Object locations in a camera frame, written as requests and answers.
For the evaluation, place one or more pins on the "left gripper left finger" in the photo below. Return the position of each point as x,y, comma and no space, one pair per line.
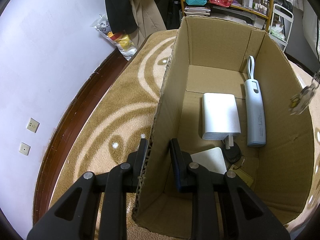
95,205

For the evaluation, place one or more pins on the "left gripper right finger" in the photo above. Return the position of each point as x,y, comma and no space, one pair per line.
223,206

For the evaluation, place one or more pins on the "yellow AIMA key tag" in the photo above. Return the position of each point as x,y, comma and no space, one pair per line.
244,176

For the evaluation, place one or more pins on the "black car key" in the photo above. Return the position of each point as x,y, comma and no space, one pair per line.
234,154

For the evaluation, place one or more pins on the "white square charger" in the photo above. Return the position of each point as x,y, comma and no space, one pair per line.
212,159

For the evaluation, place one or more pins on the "grey white power bank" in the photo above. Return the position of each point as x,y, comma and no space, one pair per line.
256,129

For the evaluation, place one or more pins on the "white power adapter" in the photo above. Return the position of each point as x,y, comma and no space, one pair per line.
220,118

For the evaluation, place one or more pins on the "cardboard box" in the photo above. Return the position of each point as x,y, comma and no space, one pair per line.
209,56

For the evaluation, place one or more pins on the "beige brown patterned carpet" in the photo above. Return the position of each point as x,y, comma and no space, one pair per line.
124,116

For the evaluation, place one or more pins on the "plastic bag with toys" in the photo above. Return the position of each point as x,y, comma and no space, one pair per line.
120,40

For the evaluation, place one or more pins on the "white metal cart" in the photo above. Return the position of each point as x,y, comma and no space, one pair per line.
281,25

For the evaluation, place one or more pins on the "wooden bookshelf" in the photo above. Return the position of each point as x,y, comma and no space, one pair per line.
255,12

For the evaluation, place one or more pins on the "black hanging coat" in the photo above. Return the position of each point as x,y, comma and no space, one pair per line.
120,16

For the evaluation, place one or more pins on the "beige trench coat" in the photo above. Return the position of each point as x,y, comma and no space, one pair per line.
148,20

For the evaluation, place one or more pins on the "stack of books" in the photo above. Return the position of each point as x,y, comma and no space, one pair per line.
197,11

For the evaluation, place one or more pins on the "lower wall socket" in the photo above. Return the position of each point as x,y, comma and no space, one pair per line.
24,149

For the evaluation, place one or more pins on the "wall socket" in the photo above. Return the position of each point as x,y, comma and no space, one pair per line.
33,125
24,149

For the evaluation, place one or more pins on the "upper wall socket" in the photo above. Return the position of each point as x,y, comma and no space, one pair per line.
33,125

